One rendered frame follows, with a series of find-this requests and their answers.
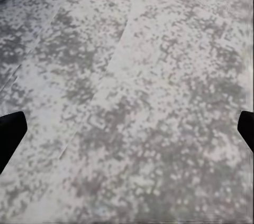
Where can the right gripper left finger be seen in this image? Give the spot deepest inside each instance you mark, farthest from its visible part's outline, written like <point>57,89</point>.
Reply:
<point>12,129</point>

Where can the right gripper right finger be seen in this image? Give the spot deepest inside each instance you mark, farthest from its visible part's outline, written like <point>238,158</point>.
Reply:
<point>246,128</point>

